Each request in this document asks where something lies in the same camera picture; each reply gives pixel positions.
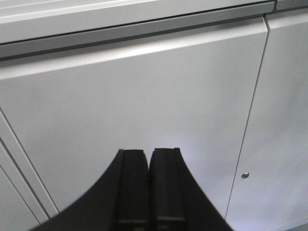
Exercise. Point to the adjacent white cabinet door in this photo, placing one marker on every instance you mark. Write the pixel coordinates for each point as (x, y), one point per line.
(275, 148)

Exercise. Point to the silver cabinet lock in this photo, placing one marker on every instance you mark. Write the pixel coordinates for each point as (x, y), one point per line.
(245, 175)

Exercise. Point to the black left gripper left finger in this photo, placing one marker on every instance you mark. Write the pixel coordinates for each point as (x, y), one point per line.
(118, 200)

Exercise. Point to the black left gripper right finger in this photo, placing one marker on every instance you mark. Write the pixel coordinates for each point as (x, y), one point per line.
(178, 202)

